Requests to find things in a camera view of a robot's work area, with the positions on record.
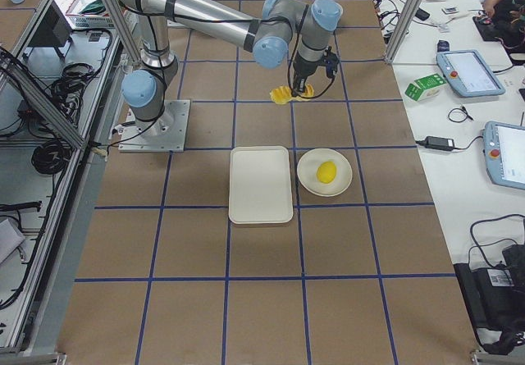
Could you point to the teach pendant tablet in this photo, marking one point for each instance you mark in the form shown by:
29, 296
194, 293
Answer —
468, 74
504, 153

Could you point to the black power adapter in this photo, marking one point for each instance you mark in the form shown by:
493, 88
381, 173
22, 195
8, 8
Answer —
439, 143

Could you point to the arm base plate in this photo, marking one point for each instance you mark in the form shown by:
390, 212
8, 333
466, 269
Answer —
166, 134

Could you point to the white round plate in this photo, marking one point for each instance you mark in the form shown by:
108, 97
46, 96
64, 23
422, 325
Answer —
307, 168

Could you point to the yellow lemon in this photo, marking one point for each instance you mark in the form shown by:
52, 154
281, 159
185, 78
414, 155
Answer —
326, 172

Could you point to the striped bread loaf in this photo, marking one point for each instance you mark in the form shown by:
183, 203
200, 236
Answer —
283, 95

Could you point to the aluminium frame post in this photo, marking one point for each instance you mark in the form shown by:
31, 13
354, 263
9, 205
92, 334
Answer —
401, 34

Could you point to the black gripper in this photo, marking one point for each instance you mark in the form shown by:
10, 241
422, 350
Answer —
303, 70

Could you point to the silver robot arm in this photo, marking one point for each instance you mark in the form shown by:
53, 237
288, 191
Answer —
287, 28

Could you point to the black phone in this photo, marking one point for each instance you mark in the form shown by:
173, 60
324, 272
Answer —
422, 15

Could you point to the white rectangular tray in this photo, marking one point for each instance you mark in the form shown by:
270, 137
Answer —
260, 186

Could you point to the green white carton box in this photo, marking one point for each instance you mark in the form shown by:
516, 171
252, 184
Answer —
425, 87

